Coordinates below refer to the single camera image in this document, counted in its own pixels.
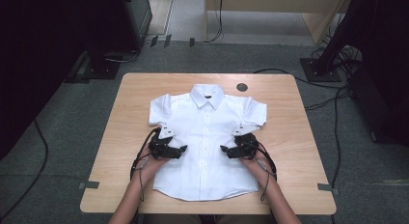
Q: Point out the white short-sleeved shirt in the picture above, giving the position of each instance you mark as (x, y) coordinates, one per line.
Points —
(205, 127)

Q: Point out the grey tape piece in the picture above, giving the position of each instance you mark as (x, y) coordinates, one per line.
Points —
(326, 187)
(89, 184)

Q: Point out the person's left hand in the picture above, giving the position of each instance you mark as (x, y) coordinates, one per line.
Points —
(149, 169)

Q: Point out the black stand post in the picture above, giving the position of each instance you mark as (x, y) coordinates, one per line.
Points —
(337, 27)

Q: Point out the dark grey cabinet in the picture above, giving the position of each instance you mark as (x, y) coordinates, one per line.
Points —
(140, 18)

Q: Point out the person's left leg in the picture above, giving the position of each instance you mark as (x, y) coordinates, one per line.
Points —
(173, 219)

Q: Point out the light wooden desk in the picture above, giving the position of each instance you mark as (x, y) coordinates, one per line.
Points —
(273, 0)

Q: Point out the black square stand base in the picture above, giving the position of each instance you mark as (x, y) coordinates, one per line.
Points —
(318, 74)
(103, 72)

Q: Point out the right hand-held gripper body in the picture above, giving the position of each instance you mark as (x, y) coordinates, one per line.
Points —
(247, 146)

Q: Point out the person's right hand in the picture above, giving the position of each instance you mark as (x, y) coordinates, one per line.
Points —
(262, 171)

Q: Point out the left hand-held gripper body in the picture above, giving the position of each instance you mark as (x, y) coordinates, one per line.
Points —
(159, 146)

